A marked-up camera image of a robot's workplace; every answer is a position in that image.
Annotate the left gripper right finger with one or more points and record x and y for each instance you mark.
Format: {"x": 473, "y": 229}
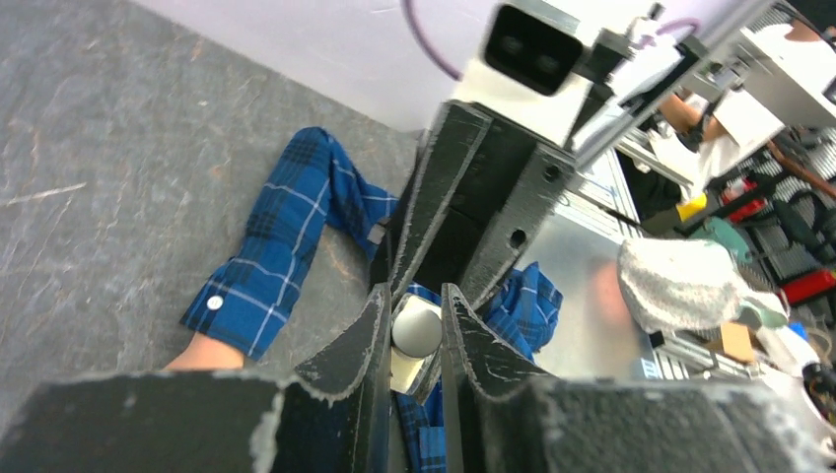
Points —
{"x": 505, "y": 414}

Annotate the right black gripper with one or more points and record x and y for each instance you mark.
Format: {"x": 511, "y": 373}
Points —
{"x": 478, "y": 195}

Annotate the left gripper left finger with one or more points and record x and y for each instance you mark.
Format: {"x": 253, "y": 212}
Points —
{"x": 330, "y": 415}

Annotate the grey nail polish cap brush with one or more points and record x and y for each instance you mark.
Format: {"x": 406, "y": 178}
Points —
{"x": 417, "y": 332}

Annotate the nail polish bottle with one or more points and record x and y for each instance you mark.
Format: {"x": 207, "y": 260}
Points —
{"x": 409, "y": 376}

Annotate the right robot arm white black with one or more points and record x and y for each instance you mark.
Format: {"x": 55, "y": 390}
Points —
{"x": 726, "y": 57}

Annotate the mannequin hand with painted nails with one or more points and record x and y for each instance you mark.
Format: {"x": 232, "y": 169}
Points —
{"x": 204, "y": 353}

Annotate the blue plaid shirt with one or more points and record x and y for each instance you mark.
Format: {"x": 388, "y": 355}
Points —
{"x": 249, "y": 299}

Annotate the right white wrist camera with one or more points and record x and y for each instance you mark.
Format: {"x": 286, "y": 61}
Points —
{"x": 550, "y": 65}

